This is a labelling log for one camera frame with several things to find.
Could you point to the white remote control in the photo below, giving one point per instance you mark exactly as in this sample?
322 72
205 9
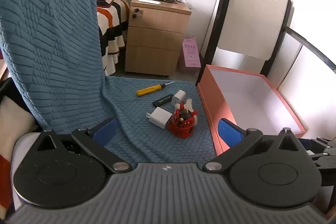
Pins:
149 1

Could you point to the pink paper bag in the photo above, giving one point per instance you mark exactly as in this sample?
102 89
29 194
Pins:
190 52

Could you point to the yellow screwdriver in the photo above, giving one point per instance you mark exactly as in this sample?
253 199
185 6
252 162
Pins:
149 89

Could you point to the blue textured blanket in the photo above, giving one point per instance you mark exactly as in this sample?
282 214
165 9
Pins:
52 29

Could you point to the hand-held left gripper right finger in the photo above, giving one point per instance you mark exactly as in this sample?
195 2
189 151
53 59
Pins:
229 132

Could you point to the bunch of keys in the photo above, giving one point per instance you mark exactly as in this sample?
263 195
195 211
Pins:
136 12

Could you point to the striped bed quilt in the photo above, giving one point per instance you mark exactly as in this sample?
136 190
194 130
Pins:
113 29

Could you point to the white charger with prongs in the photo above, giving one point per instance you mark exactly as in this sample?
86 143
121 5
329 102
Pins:
161 119

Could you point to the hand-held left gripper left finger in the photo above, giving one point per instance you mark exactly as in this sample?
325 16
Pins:
105 132

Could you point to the pink cardboard box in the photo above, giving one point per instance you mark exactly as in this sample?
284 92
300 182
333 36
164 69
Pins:
252 100

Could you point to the white charger cube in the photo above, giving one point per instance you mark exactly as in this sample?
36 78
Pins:
178 96

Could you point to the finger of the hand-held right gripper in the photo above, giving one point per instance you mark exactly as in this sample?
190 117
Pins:
325 142
325 161

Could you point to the black usb stick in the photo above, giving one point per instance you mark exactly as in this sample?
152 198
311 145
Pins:
162 100

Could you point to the small white object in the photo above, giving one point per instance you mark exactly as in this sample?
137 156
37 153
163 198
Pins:
189 103

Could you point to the black metal rail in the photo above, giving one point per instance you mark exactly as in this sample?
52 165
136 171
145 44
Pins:
312 43

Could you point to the striped cloth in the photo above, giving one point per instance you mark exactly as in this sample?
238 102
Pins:
18 119

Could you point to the wooden nightstand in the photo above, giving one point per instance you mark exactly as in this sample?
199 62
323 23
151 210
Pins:
155 37

